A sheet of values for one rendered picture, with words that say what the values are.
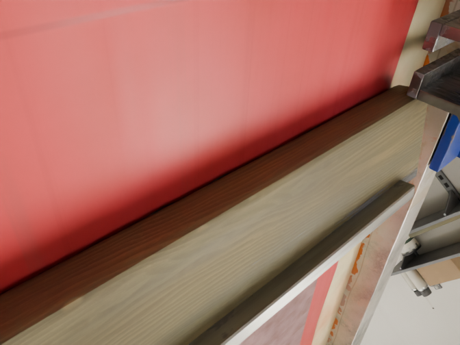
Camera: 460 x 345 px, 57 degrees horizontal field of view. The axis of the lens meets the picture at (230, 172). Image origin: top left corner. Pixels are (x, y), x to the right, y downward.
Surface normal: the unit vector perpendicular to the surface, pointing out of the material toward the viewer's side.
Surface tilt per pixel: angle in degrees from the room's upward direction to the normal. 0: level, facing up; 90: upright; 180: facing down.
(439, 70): 32
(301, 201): 43
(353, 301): 90
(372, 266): 90
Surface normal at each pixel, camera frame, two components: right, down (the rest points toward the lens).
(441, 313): -0.74, 0.39
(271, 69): 0.67, 0.48
